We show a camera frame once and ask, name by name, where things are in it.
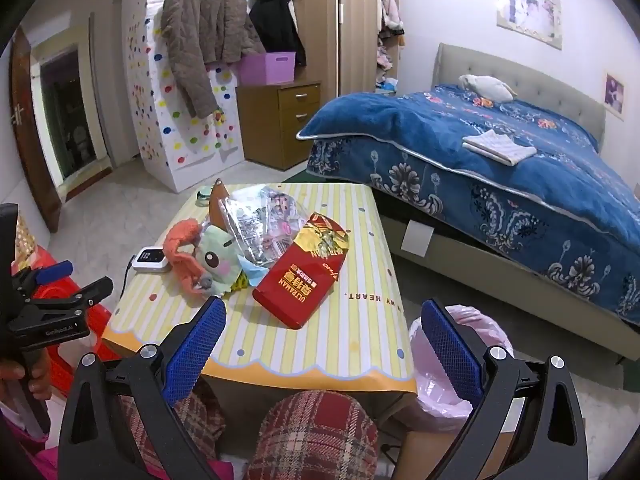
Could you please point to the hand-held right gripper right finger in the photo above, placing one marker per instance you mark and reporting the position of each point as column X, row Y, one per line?
column 450, row 355

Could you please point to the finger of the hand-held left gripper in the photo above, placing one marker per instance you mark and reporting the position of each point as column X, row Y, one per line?
column 55, row 270
column 82, row 295

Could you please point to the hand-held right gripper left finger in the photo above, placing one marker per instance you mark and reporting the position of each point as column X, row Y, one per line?
column 197, row 350

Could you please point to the trash bin with pink bag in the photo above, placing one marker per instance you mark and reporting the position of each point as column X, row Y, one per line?
column 430, row 405

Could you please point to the red snack bag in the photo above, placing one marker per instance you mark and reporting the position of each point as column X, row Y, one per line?
column 295, row 290

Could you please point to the clear plastic bag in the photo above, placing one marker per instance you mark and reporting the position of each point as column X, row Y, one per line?
column 255, row 230

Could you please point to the person's left forearm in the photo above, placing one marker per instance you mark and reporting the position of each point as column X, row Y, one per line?
column 20, row 442

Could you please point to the person's left hand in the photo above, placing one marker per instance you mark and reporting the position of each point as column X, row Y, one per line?
column 10, row 372

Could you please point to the red plastic stool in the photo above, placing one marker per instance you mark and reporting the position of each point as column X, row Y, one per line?
column 55, row 305

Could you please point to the gold patterned bag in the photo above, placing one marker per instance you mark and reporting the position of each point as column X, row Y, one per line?
column 25, row 235

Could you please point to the person's left leg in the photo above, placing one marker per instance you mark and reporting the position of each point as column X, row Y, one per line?
column 200, row 420

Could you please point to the person's leg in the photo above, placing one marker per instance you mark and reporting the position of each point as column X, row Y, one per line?
column 200, row 420
column 315, row 435

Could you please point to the green orange plush toy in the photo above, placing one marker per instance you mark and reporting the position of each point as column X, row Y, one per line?
column 215, row 260

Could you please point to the cardboard box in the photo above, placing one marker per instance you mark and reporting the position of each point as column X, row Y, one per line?
column 417, row 442

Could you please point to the yellow striped tablecloth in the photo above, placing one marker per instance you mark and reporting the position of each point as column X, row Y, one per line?
column 360, row 320

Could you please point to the grey upholstered bed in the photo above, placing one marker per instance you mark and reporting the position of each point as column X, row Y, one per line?
column 500, row 270

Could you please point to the white paper sheet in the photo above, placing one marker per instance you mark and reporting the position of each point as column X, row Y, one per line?
column 417, row 237

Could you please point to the brown wooden door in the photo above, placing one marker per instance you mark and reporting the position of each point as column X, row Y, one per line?
column 30, row 135

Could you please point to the person's right leg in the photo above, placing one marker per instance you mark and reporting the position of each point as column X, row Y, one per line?
column 315, row 435

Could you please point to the bed with blue blanket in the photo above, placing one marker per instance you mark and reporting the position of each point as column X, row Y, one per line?
column 500, row 180

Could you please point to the white polka-dot cabinet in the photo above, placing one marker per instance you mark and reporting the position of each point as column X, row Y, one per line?
column 200, row 145

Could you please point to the green floor mat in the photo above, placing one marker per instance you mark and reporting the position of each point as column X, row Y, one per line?
column 297, row 176

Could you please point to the folded white cloth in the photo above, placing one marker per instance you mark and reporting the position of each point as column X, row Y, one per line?
column 497, row 147

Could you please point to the wooden drawer cabinet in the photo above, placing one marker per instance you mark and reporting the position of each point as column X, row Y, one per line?
column 280, row 125

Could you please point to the white plush toy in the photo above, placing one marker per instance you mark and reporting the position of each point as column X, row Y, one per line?
column 487, row 87

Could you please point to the brown quilted jacket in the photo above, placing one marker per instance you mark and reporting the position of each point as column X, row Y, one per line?
column 205, row 25

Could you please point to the pink storage basket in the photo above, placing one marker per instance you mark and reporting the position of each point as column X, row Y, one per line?
column 267, row 67

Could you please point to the pile of folded clothes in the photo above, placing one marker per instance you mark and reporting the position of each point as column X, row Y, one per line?
column 385, row 60

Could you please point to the black jacket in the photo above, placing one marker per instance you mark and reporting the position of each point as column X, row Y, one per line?
column 275, row 20

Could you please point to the wooden wardrobe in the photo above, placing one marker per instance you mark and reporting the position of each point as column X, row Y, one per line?
column 355, row 20

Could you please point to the hanging pale clothes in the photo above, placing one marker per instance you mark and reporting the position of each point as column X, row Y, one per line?
column 390, row 7

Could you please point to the small wall picture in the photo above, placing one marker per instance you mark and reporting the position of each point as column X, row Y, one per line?
column 614, row 95

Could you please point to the large wall poster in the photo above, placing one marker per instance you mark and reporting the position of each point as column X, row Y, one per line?
column 527, row 10

